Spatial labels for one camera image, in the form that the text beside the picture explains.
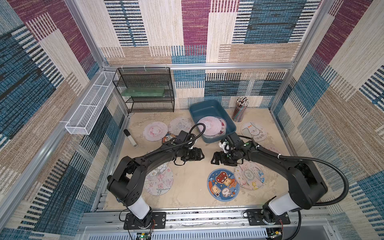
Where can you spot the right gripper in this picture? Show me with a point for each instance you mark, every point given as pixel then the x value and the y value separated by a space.
pixel 222 156

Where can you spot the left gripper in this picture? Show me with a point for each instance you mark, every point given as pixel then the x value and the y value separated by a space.
pixel 197 156

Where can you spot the blue character coaster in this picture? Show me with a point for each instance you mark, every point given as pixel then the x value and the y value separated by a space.
pixel 222 185

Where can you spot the red floral coaster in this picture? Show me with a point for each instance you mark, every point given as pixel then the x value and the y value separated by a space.
pixel 224 126

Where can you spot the white daisy coaster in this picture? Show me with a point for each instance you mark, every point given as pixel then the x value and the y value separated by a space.
pixel 159 166

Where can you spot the pink unicorn coaster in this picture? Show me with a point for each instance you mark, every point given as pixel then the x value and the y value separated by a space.
pixel 213 126

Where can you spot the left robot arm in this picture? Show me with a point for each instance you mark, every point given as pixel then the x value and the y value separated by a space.
pixel 127 181

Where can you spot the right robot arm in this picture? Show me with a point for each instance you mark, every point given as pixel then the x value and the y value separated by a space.
pixel 305 183

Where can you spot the teal plastic storage box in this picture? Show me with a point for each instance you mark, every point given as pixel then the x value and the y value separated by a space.
pixel 215 109

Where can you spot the cream cartoon coaster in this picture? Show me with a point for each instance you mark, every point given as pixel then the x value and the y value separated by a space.
pixel 249 176

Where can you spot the dark blue cartoon coaster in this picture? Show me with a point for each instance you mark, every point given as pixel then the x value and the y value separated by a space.
pixel 169 137

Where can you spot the white butterfly coaster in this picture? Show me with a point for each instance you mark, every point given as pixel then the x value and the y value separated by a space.
pixel 180 124

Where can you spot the white dog coaster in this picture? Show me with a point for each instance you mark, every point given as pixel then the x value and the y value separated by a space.
pixel 255 131

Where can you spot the pink rabbit coaster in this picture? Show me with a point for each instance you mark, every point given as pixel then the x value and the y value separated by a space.
pixel 272 149

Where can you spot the pink kitty coaster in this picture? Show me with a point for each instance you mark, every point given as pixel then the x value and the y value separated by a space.
pixel 155 131

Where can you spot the pink blossom coaster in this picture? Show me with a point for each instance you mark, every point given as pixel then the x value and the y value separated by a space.
pixel 159 181

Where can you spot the cup of colored pencils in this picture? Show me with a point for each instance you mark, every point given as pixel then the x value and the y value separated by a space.
pixel 239 111

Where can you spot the white marker black cap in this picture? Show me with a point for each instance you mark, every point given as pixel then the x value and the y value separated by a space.
pixel 130 138

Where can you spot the green board on shelf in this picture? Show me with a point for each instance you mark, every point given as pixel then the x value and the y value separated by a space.
pixel 143 92

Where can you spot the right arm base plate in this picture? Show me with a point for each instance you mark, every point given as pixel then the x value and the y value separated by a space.
pixel 256 217

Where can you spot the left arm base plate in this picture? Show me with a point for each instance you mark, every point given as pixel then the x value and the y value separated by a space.
pixel 153 220

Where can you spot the black wire shelf rack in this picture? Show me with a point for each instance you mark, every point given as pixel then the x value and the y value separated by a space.
pixel 146 77

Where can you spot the white wire mesh basket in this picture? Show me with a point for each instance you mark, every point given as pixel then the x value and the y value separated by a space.
pixel 87 113

